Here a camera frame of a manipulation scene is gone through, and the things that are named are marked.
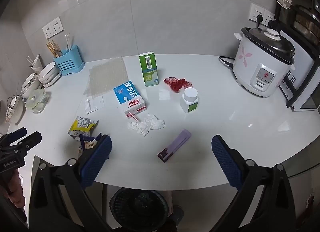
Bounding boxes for dark blue snack wrapper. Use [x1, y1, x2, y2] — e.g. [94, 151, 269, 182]
[80, 133, 112, 160]

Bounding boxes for yellow silver snack bag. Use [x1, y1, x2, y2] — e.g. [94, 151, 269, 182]
[68, 116, 99, 141]

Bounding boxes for small clear plastic bag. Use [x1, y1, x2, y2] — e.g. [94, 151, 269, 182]
[85, 95, 105, 114]

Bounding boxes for white tissue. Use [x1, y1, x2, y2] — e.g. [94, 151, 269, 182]
[127, 114, 165, 137]

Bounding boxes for blue white milk carton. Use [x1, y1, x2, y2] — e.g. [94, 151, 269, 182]
[113, 81, 146, 118]

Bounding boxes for purple sachet wrapper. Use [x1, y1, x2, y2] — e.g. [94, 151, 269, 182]
[157, 129, 191, 163]

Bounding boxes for white pill bottle green label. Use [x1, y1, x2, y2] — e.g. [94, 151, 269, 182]
[180, 87, 199, 113]

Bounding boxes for red mesh net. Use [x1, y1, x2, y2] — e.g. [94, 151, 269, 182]
[164, 77, 192, 93]

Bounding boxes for black mesh trash bin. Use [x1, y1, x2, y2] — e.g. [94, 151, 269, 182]
[109, 188, 169, 231]

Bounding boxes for person's left hand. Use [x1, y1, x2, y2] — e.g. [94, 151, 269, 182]
[1, 169, 25, 209]

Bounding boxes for glass bowl at edge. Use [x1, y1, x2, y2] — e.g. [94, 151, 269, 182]
[5, 95, 24, 124]

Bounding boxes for clear food container green lid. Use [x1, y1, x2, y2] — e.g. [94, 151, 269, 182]
[25, 88, 50, 114]

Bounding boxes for white bowl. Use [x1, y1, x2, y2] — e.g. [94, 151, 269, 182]
[21, 73, 42, 99]

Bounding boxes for stacked white plates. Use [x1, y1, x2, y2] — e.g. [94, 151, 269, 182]
[38, 62, 62, 87]

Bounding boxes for bubble wrap sheet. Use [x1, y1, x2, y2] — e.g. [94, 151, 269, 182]
[84, 57, 129, 98]

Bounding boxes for blue utensil holder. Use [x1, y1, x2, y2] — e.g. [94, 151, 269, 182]
[54, 45, 85, 76]

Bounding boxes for wooden chopsticks bundle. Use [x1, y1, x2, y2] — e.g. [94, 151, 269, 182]
[46, 40, 62, 58]

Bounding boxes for green white drink carton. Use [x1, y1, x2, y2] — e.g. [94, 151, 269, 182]
[139, 52, 159, 87]

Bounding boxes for white rice cooker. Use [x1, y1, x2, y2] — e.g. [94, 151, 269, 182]
[233, 27, 295, 98]

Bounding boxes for white microwave oven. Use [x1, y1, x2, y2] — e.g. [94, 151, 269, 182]
[279, 31, 319, 111]

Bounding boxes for black appliance rack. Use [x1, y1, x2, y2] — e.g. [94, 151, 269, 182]
[273, 0, 320, 109]

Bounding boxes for black power cable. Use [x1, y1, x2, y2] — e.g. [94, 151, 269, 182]
[218, 56, 235, 68]

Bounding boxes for white wall socket left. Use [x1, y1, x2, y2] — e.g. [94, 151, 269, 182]
[42, 16, 64, 40]

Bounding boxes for white wall socket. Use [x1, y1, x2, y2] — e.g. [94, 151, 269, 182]
[248, 3, 274, 26]
[42, 16, 64, 40]

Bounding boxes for white wall socket right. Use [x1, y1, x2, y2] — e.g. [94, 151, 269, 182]
[248, 3, 274, 26]

